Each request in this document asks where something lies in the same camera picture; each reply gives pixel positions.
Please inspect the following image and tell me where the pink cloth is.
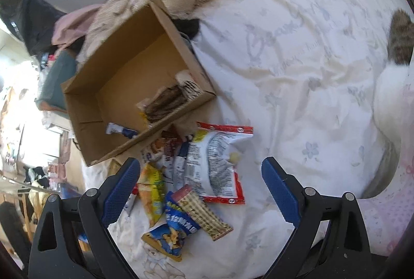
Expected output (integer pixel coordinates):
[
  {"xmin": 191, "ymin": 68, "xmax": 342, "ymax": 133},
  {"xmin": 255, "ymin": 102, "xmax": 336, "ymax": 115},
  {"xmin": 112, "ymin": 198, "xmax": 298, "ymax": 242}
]
[{"xmin": 53, "ymin": 4, "xmax": 104, "ymax": 47}]

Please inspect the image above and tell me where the white bear print packet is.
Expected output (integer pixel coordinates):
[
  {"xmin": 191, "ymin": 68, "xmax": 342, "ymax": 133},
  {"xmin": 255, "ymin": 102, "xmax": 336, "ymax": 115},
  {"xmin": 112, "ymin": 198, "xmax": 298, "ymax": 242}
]
[{"xmin": 141, "ymin": 137, "xmax": 169, "ymax": 170}]

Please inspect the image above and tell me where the dark jacket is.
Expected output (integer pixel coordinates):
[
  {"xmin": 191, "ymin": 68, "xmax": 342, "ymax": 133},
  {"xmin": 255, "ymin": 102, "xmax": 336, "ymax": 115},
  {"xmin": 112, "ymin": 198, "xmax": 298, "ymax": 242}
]
[{"xmin": 0, "ymin": 0, "xmax": 69, "ymax": 54}]

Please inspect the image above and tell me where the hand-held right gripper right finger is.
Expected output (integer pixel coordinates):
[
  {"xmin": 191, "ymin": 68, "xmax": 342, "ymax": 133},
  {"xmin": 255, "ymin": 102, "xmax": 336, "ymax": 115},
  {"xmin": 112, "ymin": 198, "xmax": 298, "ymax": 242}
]
[{"xmin": 261, "ymin": 156, "xmax": 382, "ymax": 279}]

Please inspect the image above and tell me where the blue cartoon snack packet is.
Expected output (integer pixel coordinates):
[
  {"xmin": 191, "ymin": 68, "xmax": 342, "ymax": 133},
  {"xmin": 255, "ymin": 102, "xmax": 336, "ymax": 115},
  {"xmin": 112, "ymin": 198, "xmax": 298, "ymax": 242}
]
[{"xmin": 141, "ymin": 223, "xmax": 185, "ymax": 263}]

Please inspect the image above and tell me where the brown red snack packet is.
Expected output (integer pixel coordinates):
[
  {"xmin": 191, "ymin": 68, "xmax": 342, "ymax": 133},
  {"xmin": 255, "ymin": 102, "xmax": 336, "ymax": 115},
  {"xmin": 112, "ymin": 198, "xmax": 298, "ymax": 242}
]
[{"xmin": 161, "ymin": 125, "xmax": 182, "ymax": 170}]

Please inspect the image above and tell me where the large white red snack bag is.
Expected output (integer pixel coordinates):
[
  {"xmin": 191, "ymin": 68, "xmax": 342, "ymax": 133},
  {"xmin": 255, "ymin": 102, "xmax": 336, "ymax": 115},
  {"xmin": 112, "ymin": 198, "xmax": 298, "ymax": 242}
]
[{"xmin": 186, "ymin": 121, "xmax": 254, "ymax": 205}]

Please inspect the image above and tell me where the yellow snack packet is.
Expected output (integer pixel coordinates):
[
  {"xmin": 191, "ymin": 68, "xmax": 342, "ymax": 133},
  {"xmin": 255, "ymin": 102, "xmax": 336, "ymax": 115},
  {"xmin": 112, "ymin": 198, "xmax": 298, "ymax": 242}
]
[{"xmin": 137, "ymin": 163, "xmax": 167, "ymax": 228}]

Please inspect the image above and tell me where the beige striped wafer packet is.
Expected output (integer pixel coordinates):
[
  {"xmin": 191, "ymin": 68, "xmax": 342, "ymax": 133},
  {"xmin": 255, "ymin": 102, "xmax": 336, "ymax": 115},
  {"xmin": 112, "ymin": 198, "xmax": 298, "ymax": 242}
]
[{"xmin": 171, "ymin": 185, "xmax": 234, "ymax": 241}]

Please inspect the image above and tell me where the white brown striped snack packet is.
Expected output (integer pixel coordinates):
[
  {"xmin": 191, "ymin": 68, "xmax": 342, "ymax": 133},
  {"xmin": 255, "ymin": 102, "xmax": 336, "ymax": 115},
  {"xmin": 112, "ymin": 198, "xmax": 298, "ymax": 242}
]
[{"xmin": 175, "ymin": 70, "xmax": 204, "ymax": 102}]

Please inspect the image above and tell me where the small white red packet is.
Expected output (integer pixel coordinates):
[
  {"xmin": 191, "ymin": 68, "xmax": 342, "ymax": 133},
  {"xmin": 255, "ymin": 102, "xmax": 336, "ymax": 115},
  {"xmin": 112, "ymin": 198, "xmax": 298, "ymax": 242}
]
[{"xmin": 124, "ymin": 187, "xmax": 139, "ymax": 216}]

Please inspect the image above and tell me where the white floral bed sheet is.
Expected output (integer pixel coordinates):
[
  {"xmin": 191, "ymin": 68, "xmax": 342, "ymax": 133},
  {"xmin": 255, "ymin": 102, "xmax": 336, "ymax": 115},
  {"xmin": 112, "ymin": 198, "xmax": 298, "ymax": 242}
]
[{"xmin": 81, "ymin": 0, "xmax": 412, "ymax": 279}]

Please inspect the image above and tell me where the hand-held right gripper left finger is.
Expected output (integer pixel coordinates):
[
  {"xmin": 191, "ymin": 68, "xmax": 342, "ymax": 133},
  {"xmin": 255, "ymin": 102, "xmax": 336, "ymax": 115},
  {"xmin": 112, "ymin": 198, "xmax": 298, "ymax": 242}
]
[{"xmin": 28, "ymin": 157, "xmax": 141, "ymax": 279}]

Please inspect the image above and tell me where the grey furry item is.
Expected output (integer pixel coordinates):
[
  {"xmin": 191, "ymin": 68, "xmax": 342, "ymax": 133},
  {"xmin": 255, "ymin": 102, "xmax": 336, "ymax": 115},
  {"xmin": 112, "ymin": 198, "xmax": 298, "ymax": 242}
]
[{"xmin": 386, "ymin": 8, "xmax": 414, "ymax": 66}]

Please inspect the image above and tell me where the dark grey cloth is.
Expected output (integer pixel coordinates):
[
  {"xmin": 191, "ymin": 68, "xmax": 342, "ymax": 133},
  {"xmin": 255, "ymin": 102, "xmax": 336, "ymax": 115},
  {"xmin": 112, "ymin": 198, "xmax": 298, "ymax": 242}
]
[{"xmin": 171, "ymin": 18, "xmax": 201, "ymax": 40}]

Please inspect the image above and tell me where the brown cardboard box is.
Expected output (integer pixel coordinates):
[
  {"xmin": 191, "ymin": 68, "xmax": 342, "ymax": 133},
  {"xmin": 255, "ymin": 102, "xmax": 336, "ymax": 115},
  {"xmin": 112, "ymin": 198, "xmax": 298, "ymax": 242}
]
[{"xmin": 61, "ymin": 1, "xmax": 217, "ymax": 167}]

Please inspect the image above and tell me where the white blue snack bag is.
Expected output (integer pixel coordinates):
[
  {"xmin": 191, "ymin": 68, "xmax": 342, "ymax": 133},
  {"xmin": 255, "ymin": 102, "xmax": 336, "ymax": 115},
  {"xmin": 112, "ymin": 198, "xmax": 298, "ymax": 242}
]
[{"xmin": 171, "ymin": 140, "xmax": 192, "ymax": 192}]

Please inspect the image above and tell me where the small blue white packet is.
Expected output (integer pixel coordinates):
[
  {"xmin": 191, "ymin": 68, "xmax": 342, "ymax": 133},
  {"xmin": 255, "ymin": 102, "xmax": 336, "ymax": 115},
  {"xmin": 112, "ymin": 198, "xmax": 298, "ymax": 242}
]
[{"xmin": 106, "ymin": 123, "xmax": 138, "ymax": 140}]

